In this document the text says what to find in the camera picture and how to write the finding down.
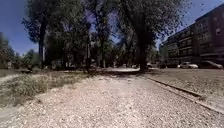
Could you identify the bare dry ground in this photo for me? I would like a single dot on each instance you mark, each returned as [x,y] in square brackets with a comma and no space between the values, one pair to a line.
[200,80]

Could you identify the dry grass patch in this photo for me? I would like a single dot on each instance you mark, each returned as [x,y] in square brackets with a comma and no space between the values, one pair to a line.
[30,86]

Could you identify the white car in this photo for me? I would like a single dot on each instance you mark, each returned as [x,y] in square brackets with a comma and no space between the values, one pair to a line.
[188,65]

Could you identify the pale gravel path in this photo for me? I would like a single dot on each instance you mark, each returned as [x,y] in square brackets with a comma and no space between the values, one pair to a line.
[110,103]

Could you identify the concrete kerb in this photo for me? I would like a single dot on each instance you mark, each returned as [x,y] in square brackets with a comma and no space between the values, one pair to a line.
[186,92]

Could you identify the multi-storey building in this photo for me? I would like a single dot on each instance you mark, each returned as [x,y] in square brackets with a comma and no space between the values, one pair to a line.
[200,36]

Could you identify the dark car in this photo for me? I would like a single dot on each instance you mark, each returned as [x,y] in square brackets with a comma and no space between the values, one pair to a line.
[210,65]

